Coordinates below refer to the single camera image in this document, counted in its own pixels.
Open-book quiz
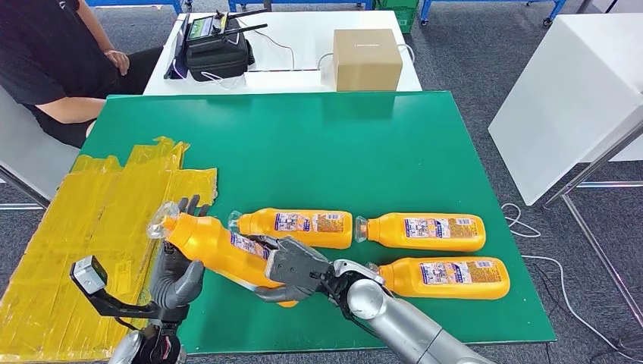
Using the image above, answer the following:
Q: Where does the black carry case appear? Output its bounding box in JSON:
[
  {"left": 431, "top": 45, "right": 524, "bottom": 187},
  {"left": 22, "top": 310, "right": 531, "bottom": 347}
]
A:
[{"left": 183, "top": 30, "right": 256, "bottom": 83}]

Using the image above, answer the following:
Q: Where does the yellow taped sheet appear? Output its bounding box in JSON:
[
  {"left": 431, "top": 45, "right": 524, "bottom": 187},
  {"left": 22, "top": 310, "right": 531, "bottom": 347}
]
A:
[{"left": 0, "top": 136, "right": 219, "bottom": 364}]

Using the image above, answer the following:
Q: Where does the remote controller with antennas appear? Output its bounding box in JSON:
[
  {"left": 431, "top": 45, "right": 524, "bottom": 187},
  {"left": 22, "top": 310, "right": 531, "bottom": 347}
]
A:
[{"left": 184, "top": 8, "right": 268, "bottom": 52}]

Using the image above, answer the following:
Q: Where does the large white table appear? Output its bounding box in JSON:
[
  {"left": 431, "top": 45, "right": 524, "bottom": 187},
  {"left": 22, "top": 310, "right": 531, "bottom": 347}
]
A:
[{"left": 487, "top": 13, "right": 643, "bottom": 207}]

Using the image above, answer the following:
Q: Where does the person's left hand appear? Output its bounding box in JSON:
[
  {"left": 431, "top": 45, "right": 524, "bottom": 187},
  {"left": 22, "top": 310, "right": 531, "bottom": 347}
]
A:
[{"left": 104, "top": 49, "right": 130, "bottom": 77}]

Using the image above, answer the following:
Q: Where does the person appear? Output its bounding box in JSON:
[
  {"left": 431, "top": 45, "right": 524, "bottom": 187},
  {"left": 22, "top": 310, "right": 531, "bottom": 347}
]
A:
[{"left": 0, "top": 0, "right": 165, "bottom": 149}]

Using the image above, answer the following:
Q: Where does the metal table leg frame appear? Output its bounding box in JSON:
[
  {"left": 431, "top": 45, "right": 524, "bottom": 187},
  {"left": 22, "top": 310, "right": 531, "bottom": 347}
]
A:
[{"left": 541, "top": 118, "right": 643, "bottom": 330}]

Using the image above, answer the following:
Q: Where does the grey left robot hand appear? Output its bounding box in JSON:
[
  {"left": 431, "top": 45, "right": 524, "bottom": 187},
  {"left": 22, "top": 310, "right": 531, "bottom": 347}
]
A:
[{"left": 149, "top": 194, "right": 212, "bottom": 311}]

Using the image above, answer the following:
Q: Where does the orange bottle with clear cap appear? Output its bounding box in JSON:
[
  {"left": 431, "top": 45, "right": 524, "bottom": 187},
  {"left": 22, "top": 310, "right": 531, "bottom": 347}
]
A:
[
  {"left": 369, "top": 256, "right": 511, "bottom": 301},
  {"left": 146, "top": 202, "right": 300, "bottom": 309},
  {"left": 228, "top": 208, "right": 353, "bottom": 250},
  {"left": 354, "top": 212, "right": 487, "bottom": 253}
]

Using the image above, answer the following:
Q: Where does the blue metal frame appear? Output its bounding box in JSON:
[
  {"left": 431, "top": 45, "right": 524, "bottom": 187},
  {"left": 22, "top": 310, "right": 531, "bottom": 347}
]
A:
[
  {"left": 228, "top": 0, "right": 375, "bottom": 12},
  {"left": 85, "top": 0, "right": 184, "bottom": 15},
  {"left": 419, "top": 0, "right": 568, "bottom": 26}
]

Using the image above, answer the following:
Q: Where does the grey seat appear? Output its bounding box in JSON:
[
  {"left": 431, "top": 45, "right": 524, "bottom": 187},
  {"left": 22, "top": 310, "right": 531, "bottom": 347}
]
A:
[{"left": 0, "top": 85, "right": 81, "bottom": 209}]

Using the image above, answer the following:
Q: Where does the green plastic crate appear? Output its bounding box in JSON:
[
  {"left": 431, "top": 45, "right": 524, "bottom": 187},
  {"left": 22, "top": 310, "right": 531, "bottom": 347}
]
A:
[{"left": 375, "top": 0, "right": 420, "bottom": 34}]

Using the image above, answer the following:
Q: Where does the brown cardboard box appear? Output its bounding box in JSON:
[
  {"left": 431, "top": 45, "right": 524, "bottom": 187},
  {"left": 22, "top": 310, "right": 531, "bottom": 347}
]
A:
[{"left": 331, "top": 28, "right": 403, "bottom": 93}]

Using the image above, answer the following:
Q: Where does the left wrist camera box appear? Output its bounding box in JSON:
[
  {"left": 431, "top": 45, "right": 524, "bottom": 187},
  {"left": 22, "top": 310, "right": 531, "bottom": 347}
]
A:
[{"left": 70, "top": 255, "right": 109, "bottom": 296}]

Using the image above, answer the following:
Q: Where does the thin white cable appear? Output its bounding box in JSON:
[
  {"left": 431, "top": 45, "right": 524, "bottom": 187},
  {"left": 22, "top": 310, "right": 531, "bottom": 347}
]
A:
[{"left": 234, "top": 19, "right": 297, "bottom": 72}]

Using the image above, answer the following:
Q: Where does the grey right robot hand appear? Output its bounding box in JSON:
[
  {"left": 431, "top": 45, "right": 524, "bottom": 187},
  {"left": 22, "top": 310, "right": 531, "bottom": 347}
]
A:
[{"left": 249, "top": 234, "right": 336, "bottom": 304}]

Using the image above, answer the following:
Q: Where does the dark laptop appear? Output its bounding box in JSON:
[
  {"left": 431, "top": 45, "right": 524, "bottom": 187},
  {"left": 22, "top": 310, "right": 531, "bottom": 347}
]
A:
[{"left": 163, "top": 14, "right": 191, "bottom": 81}]

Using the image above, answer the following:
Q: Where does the flat white box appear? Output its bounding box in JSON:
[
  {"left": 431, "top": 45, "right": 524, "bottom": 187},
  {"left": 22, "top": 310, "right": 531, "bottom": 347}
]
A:
[{"left": 243, "top": 69, "right": 323, "bottom": 95}]

